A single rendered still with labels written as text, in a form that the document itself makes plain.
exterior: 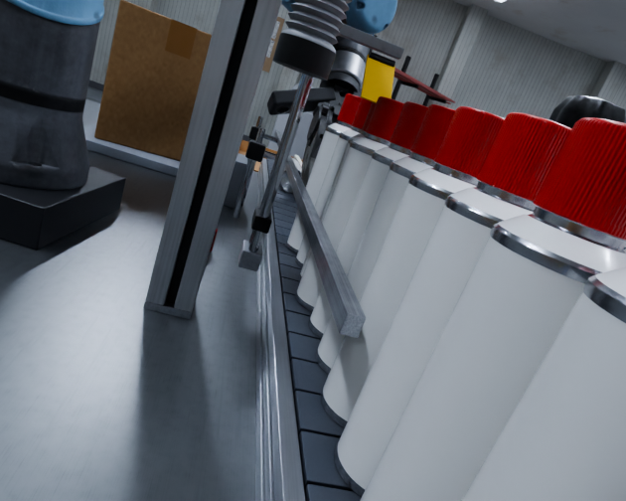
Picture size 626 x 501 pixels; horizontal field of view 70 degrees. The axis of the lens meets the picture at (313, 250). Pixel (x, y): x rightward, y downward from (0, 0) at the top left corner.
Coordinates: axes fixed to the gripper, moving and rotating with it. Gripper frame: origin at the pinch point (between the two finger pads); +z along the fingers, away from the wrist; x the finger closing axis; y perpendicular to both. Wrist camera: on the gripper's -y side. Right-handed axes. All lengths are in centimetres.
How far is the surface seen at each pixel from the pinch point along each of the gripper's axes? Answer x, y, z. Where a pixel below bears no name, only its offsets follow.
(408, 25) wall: 581, 212, -563
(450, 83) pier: 582, 312, -484
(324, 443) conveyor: -44, -2, 32
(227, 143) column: -33.8, -12.9, 11.4
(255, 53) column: -37.6, -12.6, 4.8
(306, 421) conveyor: -43, -3, 31
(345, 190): -34.6, -2.0, 12.4
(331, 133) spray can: -22.9, -2.0, 1.6
